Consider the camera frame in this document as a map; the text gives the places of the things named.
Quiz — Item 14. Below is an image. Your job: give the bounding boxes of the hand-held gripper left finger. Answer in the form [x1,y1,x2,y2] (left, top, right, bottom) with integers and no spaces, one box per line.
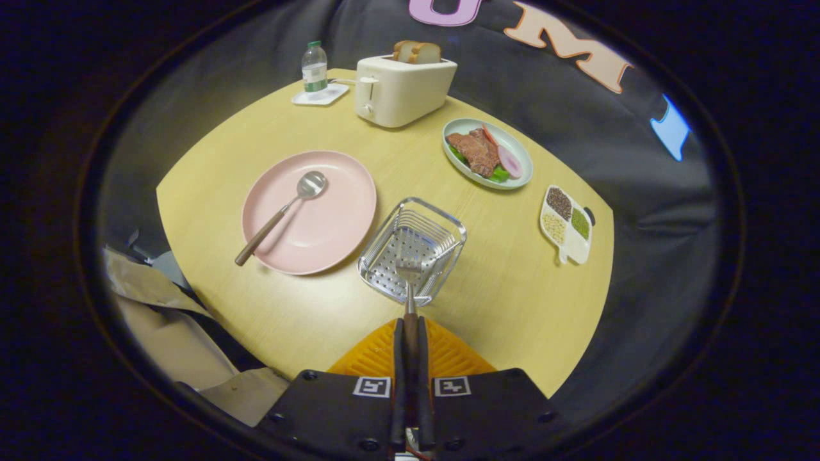
[256,318,411,461]

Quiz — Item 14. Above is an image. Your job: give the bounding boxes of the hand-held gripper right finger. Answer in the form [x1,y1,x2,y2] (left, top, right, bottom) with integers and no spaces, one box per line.
[416,317,558,461]

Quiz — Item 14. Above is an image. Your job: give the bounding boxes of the wooden handled metal fork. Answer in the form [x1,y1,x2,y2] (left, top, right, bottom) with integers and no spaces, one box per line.
[395,256,423,385]

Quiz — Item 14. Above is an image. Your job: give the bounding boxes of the wooden handled metal spoon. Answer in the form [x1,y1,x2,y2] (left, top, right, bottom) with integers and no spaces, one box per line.
[234,171,328,267]

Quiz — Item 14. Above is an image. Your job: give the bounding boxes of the person's beige trousers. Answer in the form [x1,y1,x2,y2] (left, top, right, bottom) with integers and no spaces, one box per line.
[102,247,292,426]

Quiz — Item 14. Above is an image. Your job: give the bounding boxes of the pink round plate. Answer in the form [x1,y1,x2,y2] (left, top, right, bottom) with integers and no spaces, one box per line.
[242,150,377,276]

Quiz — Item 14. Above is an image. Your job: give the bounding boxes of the white divided seasoning dish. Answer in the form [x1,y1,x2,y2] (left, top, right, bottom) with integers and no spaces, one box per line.
[539,185,596,265]

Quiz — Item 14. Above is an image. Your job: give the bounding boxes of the green vegetable garnish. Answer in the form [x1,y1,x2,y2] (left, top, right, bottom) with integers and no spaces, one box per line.
[448,144,511,183]

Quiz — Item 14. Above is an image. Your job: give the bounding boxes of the pink onion slice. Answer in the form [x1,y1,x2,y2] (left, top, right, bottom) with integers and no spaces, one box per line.
[498,145,523,179]

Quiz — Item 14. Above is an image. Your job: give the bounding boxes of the pale green oval plate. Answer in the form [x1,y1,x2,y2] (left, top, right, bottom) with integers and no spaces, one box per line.
[442,118,534,191]

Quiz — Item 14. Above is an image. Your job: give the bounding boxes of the brown meat slices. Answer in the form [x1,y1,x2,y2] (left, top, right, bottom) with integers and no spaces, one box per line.
[447,128,500,178]

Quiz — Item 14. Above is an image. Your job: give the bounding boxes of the white square coaster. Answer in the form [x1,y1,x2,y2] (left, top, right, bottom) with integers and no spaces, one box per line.
[291,83,350,106]

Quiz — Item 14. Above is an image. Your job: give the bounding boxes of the cream white toaster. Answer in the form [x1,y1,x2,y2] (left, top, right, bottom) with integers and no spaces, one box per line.
[354,54,458,129]

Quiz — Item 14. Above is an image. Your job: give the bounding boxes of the clear plastic water bottle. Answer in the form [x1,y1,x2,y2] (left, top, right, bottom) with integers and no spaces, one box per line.
[301,41,329,94]

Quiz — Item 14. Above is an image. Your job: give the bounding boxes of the metal wire drainer basket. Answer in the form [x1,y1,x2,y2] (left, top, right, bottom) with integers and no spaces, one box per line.
[357,197,468,307]

